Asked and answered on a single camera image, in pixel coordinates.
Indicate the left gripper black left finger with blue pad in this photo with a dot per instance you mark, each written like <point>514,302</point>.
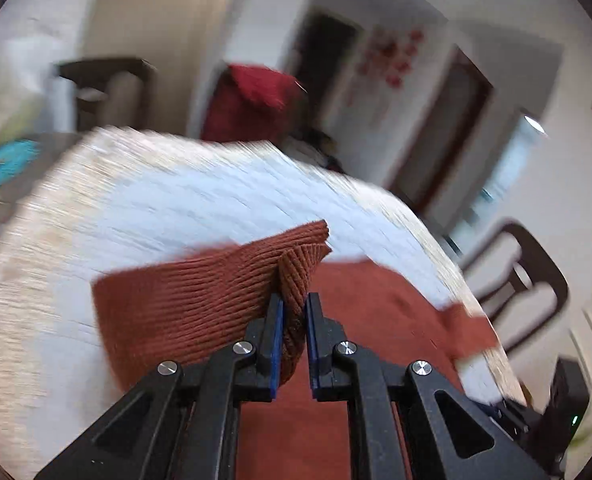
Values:
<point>181,422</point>

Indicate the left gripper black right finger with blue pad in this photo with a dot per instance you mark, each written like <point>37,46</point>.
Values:
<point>406,422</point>

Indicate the rust red knit sweater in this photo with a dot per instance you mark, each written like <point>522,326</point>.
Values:
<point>185,310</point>

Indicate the dark wooden chair right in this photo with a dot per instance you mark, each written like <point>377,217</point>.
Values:
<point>531,267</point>

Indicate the dark wooden chair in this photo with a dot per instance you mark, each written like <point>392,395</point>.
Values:
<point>92,78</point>
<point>531,267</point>

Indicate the cream lace tablecloth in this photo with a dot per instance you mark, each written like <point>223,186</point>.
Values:
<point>29,247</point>

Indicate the teal cloth item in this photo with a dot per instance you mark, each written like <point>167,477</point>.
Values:
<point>15,157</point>

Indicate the red checkered garment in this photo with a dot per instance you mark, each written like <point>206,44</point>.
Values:
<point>251,103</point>

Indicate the dark brown door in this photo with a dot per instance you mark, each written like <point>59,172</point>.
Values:
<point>446,128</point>

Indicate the dark wooden chair left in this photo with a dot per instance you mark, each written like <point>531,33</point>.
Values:
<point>92,78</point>

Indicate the red Chinese knot decoration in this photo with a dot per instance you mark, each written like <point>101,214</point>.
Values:
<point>387,58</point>

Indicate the black camera box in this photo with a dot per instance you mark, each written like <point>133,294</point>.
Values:
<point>550,438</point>

